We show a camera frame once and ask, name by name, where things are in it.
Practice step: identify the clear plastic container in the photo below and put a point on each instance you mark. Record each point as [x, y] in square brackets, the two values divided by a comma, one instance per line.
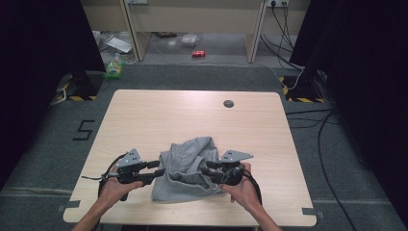
[189, 40]

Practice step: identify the grey shorts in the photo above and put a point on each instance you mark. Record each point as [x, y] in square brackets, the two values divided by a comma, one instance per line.
[186, 170]

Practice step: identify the black curtain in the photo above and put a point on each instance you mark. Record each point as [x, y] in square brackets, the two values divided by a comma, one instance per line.
[38, 64]
[362, 64]

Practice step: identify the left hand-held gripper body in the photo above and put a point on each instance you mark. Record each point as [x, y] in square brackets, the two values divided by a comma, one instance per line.
[130, 168]

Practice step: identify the white flat tray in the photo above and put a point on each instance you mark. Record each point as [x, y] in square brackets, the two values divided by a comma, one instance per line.
[119, 44]

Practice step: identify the stand base with striped tape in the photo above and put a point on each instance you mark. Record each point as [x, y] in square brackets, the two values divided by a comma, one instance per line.
[85, 86]
[301, 93]

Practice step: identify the dark round table grommet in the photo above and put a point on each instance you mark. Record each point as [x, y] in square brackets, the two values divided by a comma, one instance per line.
[228, 103]

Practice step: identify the person's right hand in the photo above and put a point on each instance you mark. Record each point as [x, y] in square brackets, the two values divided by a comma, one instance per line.
[245, 194]

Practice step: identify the person's left hand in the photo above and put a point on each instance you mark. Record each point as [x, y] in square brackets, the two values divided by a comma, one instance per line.
[112, 191]

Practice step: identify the red drink can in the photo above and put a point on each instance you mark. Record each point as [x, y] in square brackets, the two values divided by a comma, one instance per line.
[198, 53]

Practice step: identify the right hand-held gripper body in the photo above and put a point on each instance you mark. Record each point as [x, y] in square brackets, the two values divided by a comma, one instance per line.
[232, 171]

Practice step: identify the green packet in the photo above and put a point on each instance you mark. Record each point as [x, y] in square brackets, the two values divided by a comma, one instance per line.
[114, 68]

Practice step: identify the white wall socket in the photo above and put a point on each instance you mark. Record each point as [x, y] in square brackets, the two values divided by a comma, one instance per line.
[277, 2]

